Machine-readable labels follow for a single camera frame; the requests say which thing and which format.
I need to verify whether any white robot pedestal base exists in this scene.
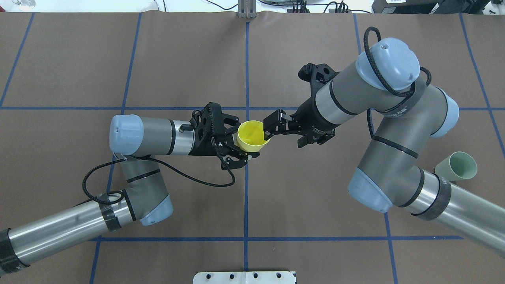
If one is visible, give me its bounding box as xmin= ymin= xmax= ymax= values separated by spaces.
xmin=193 ymin=271 xmax=297 ymax=284

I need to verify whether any yellow plastic cup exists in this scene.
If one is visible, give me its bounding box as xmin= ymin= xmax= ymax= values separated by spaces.
xmin=236 ymin=120 xmax=269 ymax=152

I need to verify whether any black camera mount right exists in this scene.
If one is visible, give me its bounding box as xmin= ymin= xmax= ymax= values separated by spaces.
xmin=297 ymin=63 xmax=340 ymax=97

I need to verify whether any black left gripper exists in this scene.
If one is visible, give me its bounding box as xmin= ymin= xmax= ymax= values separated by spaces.
xmin=189 ymin=102 xmax=260 ymax=170

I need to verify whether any green plastic cup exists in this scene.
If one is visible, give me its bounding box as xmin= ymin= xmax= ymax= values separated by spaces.
xmin=434 ymin=151 xmax=478 ymax=182

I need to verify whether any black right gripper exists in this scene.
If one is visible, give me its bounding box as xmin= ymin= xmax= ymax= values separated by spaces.
xmin=263 ymin=99 xmax=339 ymax=148

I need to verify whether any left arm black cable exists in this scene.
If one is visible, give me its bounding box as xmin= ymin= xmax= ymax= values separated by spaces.
xmin=82 ymin=150 xmax=236 ymax=206

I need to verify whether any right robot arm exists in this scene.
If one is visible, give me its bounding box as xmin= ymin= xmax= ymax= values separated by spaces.
xmin=263 ymin=37 xmax=505 ymax=256

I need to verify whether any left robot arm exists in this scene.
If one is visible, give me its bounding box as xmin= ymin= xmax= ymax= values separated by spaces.
xmin=1 ymin=102 xmax=259 ymax=276

